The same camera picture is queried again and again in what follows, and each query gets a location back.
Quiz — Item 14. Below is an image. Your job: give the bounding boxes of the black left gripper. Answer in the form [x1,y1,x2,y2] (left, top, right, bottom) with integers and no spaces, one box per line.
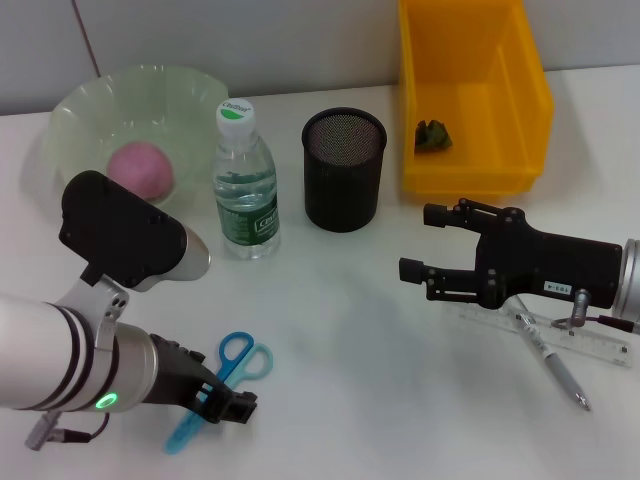
[148,333,259,426]

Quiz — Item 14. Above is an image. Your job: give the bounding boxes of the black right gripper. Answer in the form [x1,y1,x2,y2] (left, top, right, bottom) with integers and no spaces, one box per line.
[398,197,625,310]

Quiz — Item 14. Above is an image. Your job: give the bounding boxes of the blue scissors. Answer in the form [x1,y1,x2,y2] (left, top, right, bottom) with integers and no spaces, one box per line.
[164,330,275,455]

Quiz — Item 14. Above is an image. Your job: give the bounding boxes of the green plastic wrapper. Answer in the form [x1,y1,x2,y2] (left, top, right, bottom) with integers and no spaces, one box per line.
[415,118,455,151]

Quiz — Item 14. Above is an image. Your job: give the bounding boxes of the clear plastic ruler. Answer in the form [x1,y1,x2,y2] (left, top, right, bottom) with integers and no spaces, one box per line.
[443,303,634,370]

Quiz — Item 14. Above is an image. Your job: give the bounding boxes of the clear green-label water bottle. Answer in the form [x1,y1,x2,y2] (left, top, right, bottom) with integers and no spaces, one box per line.
[212,98,282,261]

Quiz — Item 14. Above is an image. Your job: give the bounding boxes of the pink peach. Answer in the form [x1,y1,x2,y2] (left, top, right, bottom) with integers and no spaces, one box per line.
[107,141,177,203]

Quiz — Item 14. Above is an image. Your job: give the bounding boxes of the black mesh pen holder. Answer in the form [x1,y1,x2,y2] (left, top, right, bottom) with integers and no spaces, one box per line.
[301,107,389,233]

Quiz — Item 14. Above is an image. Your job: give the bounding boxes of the silver white pen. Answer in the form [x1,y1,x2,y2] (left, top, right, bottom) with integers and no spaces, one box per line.
[505,294,593,413]

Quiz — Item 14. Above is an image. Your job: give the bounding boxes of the translucent green fruit plate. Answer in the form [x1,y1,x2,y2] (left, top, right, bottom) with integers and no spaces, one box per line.
[41,64,230,211]

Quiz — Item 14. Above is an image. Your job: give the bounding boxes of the yellow plastic bin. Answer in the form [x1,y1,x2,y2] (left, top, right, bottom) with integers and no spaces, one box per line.
[398,0,555,196]

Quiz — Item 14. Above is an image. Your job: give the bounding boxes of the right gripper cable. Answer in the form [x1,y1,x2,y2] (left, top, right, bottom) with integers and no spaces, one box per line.
[549,288,640,335]

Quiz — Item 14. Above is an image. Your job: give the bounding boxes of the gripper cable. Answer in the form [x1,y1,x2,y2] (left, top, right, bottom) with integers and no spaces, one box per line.
[549,288,640,335]
[24,409,112,452]

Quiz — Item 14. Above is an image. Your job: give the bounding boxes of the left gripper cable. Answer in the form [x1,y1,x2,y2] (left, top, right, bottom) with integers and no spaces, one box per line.
[24,409,112,452]

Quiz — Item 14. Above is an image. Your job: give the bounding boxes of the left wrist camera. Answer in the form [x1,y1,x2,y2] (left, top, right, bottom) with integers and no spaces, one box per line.
[58,170,213,293]

